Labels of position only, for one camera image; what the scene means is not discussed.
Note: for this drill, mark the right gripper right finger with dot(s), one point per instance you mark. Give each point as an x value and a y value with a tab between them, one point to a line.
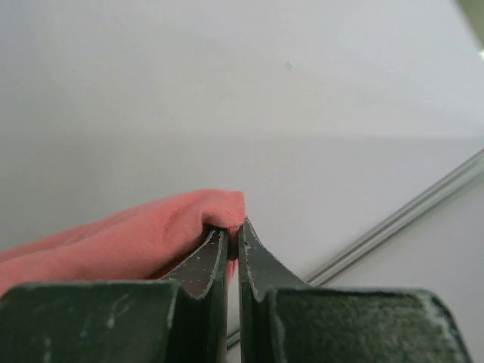
283	319

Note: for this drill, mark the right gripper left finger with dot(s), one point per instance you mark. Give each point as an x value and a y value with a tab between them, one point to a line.
181	317

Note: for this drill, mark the pink t shirt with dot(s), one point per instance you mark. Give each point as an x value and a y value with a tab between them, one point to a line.
143	242

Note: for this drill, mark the aluminium frame rail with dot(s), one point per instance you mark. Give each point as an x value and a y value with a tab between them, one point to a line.
401	220

